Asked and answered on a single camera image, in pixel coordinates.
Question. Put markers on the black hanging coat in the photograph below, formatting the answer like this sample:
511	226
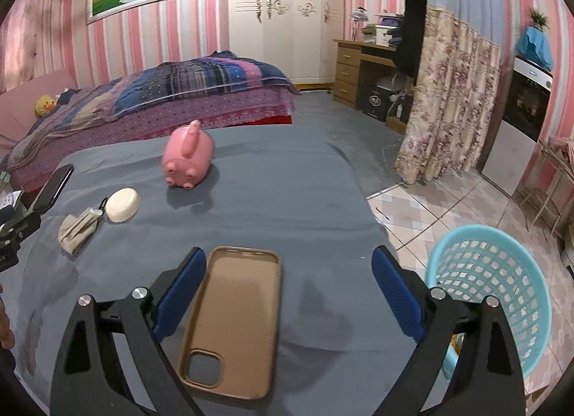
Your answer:
412	30

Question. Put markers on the white printer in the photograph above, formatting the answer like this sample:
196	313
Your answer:
376	34

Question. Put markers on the black box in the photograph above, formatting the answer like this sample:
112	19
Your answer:
374	102

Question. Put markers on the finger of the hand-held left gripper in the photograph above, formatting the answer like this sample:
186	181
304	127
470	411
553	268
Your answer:
22	225

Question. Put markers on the yellow duck plush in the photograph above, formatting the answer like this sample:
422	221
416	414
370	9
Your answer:
45	106

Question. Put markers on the white fan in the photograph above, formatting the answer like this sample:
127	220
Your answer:
390	82

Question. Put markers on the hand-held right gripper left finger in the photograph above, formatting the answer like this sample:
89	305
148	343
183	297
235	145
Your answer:
179	290

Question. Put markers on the pink cloth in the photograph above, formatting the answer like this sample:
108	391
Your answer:
563	145

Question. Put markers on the pink headboard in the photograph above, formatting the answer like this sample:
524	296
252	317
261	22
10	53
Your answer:
27	93

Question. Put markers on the white wardrobe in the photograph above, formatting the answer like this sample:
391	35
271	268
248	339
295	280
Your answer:
278	39

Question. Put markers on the black smartphone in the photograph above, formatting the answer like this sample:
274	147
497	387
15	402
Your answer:
54	189

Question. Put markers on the pile of dark clothes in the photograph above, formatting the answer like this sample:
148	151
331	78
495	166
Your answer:
394	37

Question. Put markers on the white water dispenser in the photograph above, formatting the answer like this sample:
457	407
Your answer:
511	151

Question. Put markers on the floral room curtain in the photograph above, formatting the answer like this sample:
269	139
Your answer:
448	97

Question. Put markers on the white soap bar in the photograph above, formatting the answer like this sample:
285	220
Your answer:
122	204

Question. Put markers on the desk lamp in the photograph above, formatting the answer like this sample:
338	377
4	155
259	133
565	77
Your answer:
358	15

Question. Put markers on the pink window curtain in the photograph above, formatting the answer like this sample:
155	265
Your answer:
31	30

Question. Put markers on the purple dotted bed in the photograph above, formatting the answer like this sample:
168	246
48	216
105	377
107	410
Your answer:
224	111

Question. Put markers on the light blue plastic basket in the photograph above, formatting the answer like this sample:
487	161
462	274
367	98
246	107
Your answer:
529	308

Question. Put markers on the wooden desk with drawers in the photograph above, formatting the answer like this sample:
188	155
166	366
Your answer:
347	71

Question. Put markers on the plaid patchwork quilt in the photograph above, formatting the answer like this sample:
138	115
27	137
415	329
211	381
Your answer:
179	80

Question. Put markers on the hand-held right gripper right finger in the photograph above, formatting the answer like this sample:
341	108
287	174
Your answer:
399	295

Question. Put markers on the small green plant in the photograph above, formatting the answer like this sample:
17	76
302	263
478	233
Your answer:
538	18

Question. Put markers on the pink piggy bank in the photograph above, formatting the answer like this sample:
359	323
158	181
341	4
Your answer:
190	151

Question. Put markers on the person's left hand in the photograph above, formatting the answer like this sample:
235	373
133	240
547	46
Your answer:
5	324

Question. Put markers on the beige folded cloth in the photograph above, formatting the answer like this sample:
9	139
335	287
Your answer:
76	230

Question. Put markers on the grey tablecloth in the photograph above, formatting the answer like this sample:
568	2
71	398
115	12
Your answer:
291	201

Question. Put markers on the white metal rack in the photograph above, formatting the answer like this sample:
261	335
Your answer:
551	192

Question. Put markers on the blue cloth cover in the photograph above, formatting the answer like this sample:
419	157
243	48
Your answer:
536	46

